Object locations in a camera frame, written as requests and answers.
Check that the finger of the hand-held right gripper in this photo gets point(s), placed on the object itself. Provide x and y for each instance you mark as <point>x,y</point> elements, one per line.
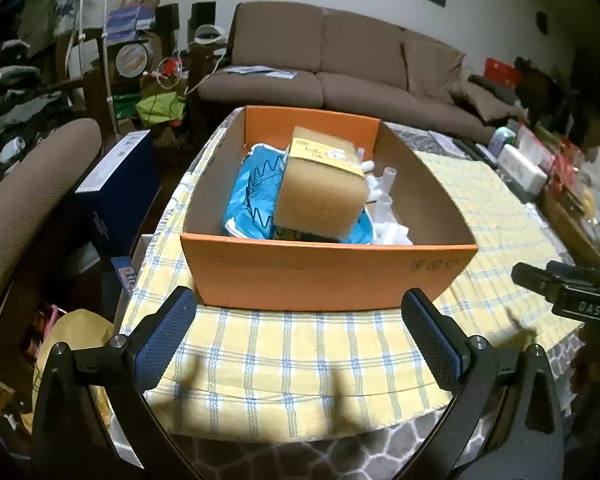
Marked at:
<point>532,280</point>

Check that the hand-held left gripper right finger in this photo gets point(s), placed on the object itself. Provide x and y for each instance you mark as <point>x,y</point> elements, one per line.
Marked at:
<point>437,355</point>

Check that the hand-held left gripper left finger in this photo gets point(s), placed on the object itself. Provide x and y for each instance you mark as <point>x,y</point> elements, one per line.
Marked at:
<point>157,355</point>

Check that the orange cardboard box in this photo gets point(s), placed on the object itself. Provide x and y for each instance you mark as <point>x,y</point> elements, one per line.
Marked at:
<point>330,280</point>

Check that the white plastic pipe fitting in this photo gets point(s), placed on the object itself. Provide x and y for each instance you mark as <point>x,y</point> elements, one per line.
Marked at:
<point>386,182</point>
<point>366,162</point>
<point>382,210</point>

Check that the blue mesh pouch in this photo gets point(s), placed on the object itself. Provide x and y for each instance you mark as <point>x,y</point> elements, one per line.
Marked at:
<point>236,210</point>

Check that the yellow gift box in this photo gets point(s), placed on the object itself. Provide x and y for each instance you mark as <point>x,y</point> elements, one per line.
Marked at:
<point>320,195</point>

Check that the wicker basket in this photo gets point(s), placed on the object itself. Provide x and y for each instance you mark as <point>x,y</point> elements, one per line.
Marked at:
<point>575,235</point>

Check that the yellow bag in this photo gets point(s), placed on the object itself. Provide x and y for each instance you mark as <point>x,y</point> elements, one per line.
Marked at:
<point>75,340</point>

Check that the small blue printed box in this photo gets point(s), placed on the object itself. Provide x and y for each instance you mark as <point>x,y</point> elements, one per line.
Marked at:
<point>123,272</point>

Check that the white tissue box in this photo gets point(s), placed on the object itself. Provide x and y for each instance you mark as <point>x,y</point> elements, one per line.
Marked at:
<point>522,172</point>

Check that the pile of colourful packets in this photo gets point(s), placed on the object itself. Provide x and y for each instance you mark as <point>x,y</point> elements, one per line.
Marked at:
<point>550,155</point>

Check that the yellow plaid cloth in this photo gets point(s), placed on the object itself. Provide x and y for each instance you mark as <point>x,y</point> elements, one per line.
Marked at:
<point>305,360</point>

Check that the black remote control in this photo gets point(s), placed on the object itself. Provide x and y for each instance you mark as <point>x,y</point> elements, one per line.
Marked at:
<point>475,152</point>

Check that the green purple container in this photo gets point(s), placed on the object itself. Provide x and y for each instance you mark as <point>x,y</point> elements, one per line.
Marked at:
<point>502,139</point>

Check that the purple notebook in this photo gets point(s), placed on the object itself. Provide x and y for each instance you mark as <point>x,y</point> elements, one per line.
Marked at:
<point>442,141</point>

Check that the dark blue carton box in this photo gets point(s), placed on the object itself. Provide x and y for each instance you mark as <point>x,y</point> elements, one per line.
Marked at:
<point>120,185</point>

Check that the brown cushion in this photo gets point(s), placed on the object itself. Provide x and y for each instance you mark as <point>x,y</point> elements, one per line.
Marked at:
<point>485,102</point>

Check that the brown armchair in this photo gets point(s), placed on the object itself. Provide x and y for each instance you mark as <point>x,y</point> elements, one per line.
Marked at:
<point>30,200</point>

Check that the dark cloth roll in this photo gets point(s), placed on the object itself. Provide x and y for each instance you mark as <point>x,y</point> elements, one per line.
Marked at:
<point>487,82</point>

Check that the red bag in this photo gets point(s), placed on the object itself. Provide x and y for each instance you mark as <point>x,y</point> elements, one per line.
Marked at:
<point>502,71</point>

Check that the green plastic bag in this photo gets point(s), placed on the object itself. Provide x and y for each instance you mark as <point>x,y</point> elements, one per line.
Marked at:
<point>160,110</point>

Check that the pile of clothes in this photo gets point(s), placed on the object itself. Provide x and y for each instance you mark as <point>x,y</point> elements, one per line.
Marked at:
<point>15,110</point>

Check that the red white toy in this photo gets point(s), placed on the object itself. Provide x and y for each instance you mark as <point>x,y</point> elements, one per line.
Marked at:
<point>171,68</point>

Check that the brown sofa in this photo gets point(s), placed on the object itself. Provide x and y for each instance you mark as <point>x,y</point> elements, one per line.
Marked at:
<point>360,45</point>

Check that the round printed tin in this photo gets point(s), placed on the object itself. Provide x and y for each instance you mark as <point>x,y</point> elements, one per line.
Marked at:
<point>131,60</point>

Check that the white papers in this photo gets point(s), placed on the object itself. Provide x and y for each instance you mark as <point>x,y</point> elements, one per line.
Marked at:
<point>260,72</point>

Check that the white clothes rack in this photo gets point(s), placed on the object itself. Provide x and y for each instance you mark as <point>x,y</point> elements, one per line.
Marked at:
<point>109,35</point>

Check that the white round appliance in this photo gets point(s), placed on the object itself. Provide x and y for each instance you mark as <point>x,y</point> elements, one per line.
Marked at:
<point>210,35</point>

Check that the blue carton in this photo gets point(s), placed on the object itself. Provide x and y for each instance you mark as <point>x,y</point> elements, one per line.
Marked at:
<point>130,24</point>

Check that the black speaker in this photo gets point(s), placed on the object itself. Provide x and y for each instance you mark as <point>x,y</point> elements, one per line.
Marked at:
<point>203,14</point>

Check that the dark wall ornament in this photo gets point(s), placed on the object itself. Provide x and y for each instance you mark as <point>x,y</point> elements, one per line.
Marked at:
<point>543,21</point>

